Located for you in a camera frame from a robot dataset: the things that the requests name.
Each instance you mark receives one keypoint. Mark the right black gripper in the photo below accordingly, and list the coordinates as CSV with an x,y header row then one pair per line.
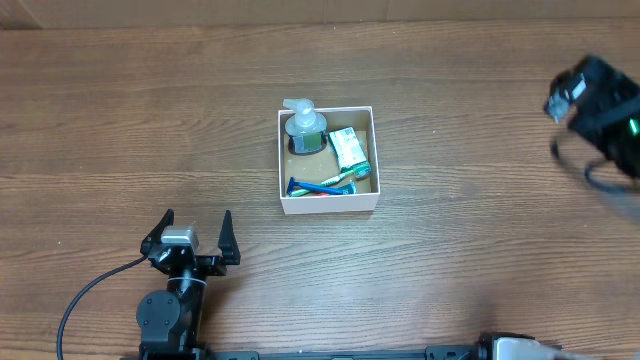
x,y
568,100

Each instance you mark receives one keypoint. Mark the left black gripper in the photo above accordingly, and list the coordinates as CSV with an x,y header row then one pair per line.
x,y
229,247

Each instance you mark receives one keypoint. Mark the blue disposable razor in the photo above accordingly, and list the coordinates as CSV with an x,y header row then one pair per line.
x,y
325,187

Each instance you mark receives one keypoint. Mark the purple soap pump bottle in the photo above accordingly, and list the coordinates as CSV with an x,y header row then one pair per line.
x,y
306,128

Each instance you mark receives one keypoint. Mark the red green toothpaste tube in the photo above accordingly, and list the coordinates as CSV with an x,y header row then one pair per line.
x,y
348,189

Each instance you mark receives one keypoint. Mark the green white soap bar box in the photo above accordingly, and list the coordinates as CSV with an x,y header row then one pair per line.
x,y
346,145

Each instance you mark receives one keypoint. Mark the green toothbrush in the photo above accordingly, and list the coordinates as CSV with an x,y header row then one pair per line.
x,y
358,172

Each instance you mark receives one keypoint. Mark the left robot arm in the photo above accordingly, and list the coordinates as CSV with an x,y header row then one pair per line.
x,y
170,319

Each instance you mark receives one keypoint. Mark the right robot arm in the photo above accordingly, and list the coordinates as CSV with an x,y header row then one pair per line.
x,y
599,104

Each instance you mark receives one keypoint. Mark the white cardboard box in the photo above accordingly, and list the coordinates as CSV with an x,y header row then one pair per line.
x,y
318,167

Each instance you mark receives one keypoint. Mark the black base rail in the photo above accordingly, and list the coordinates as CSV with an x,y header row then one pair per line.
x,y
514,349

